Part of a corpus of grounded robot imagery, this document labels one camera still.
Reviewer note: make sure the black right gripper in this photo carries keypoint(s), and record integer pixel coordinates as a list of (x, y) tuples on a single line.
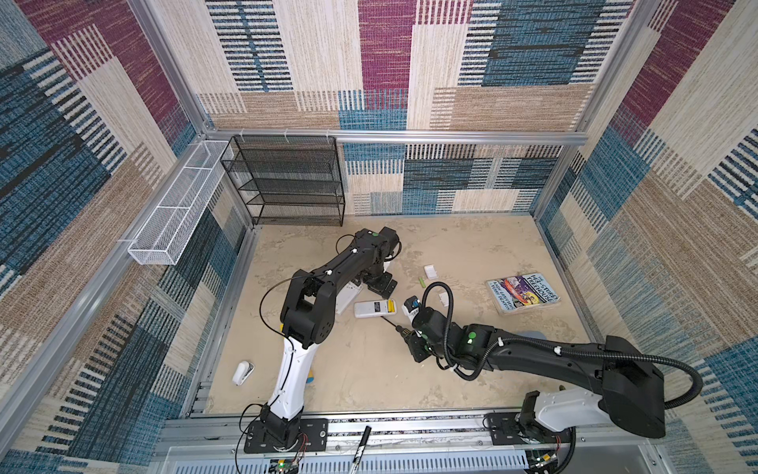
[(418, 354)]

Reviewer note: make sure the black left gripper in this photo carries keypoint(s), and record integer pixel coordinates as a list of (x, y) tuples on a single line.
[(381, 288)]

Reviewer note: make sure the black yellow screwdriver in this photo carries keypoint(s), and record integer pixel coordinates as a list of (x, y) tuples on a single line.
[(404, 332)]

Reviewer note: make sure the red white remote control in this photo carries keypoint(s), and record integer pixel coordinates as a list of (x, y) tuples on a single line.
[(376, 308)]

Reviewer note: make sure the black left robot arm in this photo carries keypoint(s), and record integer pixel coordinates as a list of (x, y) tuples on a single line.
[(308, 317)]

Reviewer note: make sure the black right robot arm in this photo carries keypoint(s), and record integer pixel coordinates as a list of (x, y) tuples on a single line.
[(613, 382)]

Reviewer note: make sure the colourful magazine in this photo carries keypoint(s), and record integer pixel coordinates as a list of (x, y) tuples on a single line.
[(520, 292)]

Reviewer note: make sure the blue grey sponge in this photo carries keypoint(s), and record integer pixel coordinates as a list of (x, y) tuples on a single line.
[(533, 335)]

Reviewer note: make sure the black marker pen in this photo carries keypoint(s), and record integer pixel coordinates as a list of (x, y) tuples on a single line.
[(355, 464)]

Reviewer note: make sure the white stapler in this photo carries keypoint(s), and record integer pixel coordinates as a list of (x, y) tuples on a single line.
[(242, 372)]

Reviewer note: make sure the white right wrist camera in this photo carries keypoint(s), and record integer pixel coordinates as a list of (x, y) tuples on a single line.
[(411, 308)]

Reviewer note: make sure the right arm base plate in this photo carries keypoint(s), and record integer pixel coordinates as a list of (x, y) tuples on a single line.
[(505, 430)]

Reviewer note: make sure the black wire shelf rack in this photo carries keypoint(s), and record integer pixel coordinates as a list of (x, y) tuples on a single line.
[(287, 180)]

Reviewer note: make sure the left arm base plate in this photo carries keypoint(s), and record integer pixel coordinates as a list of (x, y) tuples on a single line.
[(270, 437)]

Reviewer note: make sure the white mesh wall basket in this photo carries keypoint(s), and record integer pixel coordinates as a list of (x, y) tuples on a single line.
[(164, 237)]

